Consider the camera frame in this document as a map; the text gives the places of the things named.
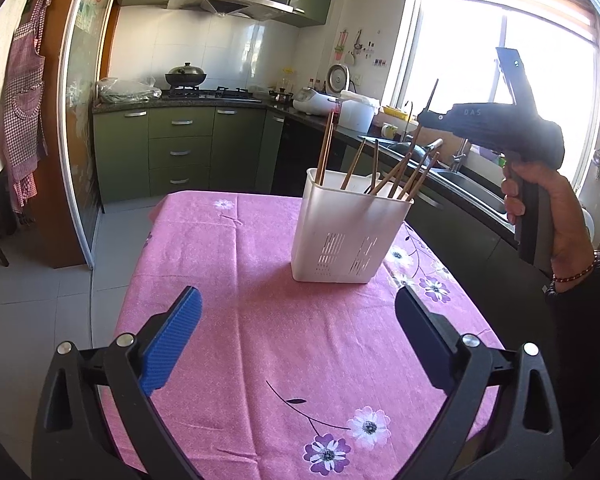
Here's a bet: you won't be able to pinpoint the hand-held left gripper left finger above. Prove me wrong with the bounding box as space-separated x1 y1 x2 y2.
30 285 203 480

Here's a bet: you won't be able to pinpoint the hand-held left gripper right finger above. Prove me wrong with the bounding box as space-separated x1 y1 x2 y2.
395 284 573 480

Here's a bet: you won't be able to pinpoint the white plastic utensil holder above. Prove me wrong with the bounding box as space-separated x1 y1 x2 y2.
291 167 415 285

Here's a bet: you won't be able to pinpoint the person's right forearm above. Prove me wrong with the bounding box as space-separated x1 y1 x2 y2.
544 252 600 467

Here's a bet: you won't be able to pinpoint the person's right hand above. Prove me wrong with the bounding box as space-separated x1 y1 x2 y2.
500 157 596 282

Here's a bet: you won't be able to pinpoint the kitchen window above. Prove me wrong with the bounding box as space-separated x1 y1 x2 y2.
380 0 600 192

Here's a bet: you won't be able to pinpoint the steel kitchen faucet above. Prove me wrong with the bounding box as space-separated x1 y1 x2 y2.
449 137 474 174

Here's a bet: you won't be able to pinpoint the steel kitchen sink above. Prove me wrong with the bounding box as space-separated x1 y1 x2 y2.
360 132 519 232

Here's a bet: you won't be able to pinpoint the white bucket with bag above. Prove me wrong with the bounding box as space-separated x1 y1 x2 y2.
337 91 381 134

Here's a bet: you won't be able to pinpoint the pink floral tablecloth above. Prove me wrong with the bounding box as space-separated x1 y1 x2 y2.
100 191 506 480

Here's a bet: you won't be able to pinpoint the white rice cooker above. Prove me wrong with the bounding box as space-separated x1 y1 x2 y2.
292 64 352 116

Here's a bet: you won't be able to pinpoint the white bowl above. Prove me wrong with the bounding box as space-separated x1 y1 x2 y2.
581 206 597 242

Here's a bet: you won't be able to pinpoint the green base cabinets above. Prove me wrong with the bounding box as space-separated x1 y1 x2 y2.
92 105 546 281

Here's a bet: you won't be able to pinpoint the black gas stove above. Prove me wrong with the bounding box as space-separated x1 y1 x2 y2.
160 85 264 104

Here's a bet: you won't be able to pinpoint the sliding glass door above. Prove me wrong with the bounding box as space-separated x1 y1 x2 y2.
62 0 117 267

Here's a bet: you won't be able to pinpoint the black lidded wok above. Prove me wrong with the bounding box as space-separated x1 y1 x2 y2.
165 61 208 89

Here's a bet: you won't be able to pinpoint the plastic bag of greens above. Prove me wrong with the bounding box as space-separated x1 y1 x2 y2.
97 76 162 106

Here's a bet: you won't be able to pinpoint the checked apron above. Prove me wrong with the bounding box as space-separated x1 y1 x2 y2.
2 0 49 217

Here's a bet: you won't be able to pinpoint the black wok with handle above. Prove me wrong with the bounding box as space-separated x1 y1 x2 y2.
387 140 443 162

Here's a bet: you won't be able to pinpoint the red bead bracelet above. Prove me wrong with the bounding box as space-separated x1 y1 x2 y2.
551 254 597 284

